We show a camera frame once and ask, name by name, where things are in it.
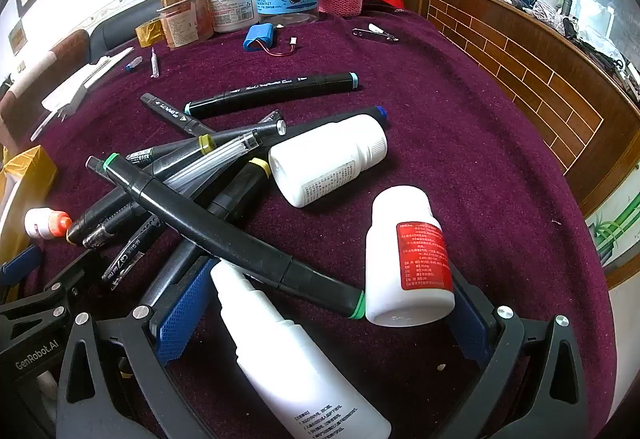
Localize white box yellow tape edges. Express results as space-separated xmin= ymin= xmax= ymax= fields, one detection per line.
xmin=0 ymin=145 xmax=59 ymax=265

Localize pile of black marker pens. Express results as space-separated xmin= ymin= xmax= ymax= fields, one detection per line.
xmin=67 ymin=71 xmax=390 ymax=320

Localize white bottle red label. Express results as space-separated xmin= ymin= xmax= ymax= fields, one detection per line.
xmin=365 ymin=185 xmax=456 ymax=328

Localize small white bottle orange cap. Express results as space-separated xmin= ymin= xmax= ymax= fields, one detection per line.
xmin=24 ymin=208 xmax=74 ymax=241

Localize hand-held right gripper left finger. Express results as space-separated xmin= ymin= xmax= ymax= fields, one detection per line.
xmin=57 ymin=259 xmax=221 ymax=439

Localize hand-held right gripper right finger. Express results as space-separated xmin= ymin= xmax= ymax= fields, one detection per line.
xmin=447 ymin=264 xmax=591 ymax=439

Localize white charger plug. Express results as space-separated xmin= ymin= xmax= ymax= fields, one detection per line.
xmin=41 ymin=68 xmax=102 ymax=124

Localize black leather sofa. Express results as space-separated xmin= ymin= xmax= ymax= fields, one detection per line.
xmin=89 ymin=19 xmax=143 ymax=50

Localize clear jar orange contents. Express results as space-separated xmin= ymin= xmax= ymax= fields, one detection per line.
xmin=157 ymin=0 xmax=214 ymax=50

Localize white squeeze bottle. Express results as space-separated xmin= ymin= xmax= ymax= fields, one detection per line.
xmin=210 ymin=261 xmax=393 ymax=439

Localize white paper sheets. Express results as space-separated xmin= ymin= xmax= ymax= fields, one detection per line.
xmin=10 ymin=46 xmax=136 ymax=92

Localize metal nail clipper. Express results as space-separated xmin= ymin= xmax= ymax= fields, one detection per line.
xmin=352 ymin=24 xmax=401 ymax=44

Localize plain white pill bottle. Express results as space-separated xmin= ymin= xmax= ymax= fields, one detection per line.
xmin=268 ymin=114 xmax=389 ymax=208

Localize white plastic jar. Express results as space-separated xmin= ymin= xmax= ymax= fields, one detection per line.
xmin=205 ymin=0 xmax=254 ymax=34

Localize bamboo print panel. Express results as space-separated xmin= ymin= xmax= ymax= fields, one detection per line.
xmin=586 ymin=196 xmax=640 ymax=267

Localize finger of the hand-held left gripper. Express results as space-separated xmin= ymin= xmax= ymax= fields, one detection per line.
xmin=0 ymin=245 xmax=43 ymax=287
xmin=47 ymin=249 xmax=118 ymax=315

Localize black marker green caps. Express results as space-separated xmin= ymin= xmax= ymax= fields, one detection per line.
xmin=85 ymin=153 xmax=367 ymax=321

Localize blue battery pack red wire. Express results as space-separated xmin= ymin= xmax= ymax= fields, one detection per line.
xmin=243 ymin=24 xmax=299 ymax=58

